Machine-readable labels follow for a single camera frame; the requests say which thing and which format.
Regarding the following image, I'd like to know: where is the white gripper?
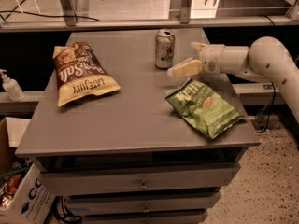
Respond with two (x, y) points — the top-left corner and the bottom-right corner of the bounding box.
(167, 41), (225, 77)

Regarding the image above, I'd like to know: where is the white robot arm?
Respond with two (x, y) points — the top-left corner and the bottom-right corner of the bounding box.
(167, 36), (299, 122)

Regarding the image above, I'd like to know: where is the green Kettle chip bag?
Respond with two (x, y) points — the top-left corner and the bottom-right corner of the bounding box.
(165, 79), (244, 139)

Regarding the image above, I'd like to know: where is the grey drawer cabinet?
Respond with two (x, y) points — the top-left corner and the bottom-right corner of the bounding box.
(14, 28), (262, 224)

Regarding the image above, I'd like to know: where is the brown Late July chip bag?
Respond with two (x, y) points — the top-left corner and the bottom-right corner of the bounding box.
(53, 41), (121, 106)

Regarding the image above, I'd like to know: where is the top grey drawer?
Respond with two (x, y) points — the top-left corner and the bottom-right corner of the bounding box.
(39, 162), (240, 196)

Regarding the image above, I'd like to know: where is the grey drawer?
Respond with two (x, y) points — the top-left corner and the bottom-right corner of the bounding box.
(83, 210), (207, 224)
(66, 192), (220, 216)
(39, 162), (240, 196)

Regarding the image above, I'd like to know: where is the bottom grey drawer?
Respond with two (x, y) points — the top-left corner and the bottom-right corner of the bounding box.
(83, 210), (207, 224)

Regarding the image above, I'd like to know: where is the middle grey drawer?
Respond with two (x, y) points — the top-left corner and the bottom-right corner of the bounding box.
(66, 192), (220, 216)

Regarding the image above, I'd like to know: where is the white pump bottle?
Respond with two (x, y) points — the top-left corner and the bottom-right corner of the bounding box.
(0, 69), (25, 102)

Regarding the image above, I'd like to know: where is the white cardboard box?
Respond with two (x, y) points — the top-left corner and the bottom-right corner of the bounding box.
(0, 117), (54, 224)

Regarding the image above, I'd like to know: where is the black cable near floor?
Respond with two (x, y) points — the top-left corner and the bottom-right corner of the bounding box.
(255, 81), (278, 134)

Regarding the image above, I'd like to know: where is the grey metal frame post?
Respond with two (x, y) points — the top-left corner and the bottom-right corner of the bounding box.
(60, 0), (77, 26)

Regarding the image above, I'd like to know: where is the black cable on ledge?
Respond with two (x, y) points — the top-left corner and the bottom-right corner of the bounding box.
(0, 0), (101, 23)

